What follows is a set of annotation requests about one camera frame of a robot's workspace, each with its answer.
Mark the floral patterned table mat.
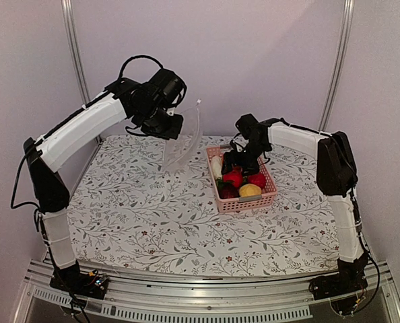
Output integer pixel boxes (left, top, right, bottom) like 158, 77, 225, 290
53, 134, 364, 279

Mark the left aluminium vertical post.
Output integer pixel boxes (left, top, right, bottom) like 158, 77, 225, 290
61, 0, 90, 104

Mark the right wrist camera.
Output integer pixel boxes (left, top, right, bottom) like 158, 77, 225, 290
229, 139, 244, 152

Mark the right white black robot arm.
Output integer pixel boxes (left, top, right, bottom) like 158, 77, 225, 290
222, 114, 369, 293

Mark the clear zip top bag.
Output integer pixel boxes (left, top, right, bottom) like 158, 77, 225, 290
162, 99, 203, 172

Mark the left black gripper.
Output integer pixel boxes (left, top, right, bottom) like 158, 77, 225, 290
137, 101, 184, 140

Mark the pink perforated plastic basket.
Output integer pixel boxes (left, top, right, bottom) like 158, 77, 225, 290
205, 146, 277, 213

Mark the aluminium vertical post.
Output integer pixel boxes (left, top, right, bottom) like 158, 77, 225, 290
318, 0, 355, 131
61, 0, 90, 104

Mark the red apple toy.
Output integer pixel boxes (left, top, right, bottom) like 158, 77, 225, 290
247, 172, 267, 190

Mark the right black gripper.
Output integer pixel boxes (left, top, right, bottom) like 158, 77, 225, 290
222, 140, 268, 176

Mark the white radish toy left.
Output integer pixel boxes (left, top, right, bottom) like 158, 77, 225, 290
210, 155, 222, 180

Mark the right aluminium vertical post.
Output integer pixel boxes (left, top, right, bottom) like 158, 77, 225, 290
318, 0, 355, 131

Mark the yellow lemon toy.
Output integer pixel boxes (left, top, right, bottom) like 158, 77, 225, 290
239, 183, 262, 197

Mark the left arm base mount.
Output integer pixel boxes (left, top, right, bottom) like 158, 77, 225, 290
50, 266, 109, 300

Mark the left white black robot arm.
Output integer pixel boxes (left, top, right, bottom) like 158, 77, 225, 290
21, 63, 187, 292

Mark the aluminium front rail frame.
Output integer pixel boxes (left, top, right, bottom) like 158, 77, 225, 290
11, 260, 400, 322

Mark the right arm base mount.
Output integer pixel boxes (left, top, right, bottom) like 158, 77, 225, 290
308, 271, 368, 316

